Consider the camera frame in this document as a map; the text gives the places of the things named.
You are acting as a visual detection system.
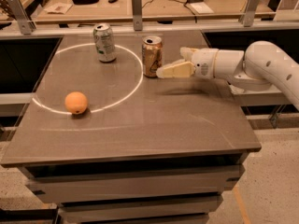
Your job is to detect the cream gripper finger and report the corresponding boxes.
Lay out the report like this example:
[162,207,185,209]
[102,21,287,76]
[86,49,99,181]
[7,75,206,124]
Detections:
[172,47,198,65]
[156,62,195,78]

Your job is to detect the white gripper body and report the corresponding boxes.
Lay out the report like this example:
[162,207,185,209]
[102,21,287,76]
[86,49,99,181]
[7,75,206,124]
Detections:
[192,49,218,78]

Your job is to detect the orange soda can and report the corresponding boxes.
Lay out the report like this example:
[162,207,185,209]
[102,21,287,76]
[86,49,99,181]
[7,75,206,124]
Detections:
[142,36,163,77]

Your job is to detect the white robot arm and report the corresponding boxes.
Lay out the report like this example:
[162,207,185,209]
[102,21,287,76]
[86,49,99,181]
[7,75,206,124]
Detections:
[156,41,299,109]

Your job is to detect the green and white soda can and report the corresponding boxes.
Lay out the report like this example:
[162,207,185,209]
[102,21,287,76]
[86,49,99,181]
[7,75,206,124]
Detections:
[93,23,116,63]

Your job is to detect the white paper sheet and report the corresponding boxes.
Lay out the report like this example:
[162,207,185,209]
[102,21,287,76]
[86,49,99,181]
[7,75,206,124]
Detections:
[191,2,213,14]

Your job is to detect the orange fruit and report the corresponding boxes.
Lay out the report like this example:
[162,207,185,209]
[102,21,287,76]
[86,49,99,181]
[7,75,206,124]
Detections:
[64,91,88,115]

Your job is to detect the black object on back table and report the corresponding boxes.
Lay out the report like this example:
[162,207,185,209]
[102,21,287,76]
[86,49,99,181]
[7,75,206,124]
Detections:
[72,0,99,5]

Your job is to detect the grey table base drawers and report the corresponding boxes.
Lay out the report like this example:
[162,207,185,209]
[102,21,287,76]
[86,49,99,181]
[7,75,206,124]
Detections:
[21,154,244,224]

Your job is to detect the paper packet on back table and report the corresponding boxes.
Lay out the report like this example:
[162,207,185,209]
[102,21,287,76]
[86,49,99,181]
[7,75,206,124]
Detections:
[45,3,73,14]

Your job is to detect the white tape circle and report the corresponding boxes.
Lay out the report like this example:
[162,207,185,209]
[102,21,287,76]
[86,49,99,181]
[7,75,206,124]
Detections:
[32,43,143,115]

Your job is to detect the metal bracket right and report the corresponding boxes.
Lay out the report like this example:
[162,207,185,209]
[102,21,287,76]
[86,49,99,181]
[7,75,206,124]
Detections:
[239,0,260,27]

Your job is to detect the metal bracket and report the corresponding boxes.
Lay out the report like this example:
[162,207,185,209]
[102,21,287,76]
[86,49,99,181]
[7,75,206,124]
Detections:
[4,0,36,35]
[239,0,260,27]
[131,0,143,31]

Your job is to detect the metal bracket middle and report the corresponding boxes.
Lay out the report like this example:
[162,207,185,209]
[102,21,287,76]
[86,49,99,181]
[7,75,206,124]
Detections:
[131,0,143,31]

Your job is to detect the metal bracket left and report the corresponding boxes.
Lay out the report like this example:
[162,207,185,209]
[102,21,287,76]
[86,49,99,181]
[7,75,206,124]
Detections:
[4,0,36,35]

